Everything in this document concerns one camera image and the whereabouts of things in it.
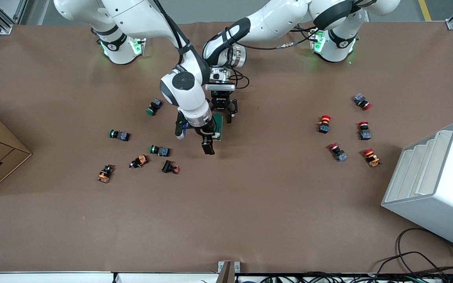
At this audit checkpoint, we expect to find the green load switch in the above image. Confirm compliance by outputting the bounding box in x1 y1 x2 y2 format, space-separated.
213 113 224 141

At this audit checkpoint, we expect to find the red button with black block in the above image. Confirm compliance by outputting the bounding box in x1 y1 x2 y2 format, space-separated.
318 115 332 134

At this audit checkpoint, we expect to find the red button with blue block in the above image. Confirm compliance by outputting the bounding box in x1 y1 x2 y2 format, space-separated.
358 121 372 141
353 93 372 110
328 143 348 162

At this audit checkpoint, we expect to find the red button with orange block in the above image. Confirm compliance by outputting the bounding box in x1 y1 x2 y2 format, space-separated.
363 148 381 168

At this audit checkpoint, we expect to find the white tiered plastic rack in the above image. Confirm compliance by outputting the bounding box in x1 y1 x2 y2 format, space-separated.
381 121 453 253

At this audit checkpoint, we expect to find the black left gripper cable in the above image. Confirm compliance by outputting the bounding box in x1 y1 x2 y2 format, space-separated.
226 68 250 90

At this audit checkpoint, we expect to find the green push button switch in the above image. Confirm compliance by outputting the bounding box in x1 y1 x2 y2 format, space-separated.
146 98 163 116
109 129 131 142
149 145 171 157

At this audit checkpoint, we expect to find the black orange push button switch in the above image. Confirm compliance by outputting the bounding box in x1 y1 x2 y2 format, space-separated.
97 164 114 184
129 155 149 169

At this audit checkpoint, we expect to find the black cable with silver connector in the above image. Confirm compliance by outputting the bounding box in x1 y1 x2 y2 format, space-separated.
236 29 321 51

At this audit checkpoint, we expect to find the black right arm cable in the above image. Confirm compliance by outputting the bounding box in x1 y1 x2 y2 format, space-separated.
152 0 191 51

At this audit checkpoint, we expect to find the metal table edge bracket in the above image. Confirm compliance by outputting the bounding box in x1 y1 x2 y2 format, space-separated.
217 261 241 283

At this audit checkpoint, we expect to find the black cable bundle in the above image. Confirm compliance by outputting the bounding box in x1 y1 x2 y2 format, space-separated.
250 270 453 283

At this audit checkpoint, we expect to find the black looped cable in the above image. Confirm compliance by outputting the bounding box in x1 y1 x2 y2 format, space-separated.
368 227 453 277

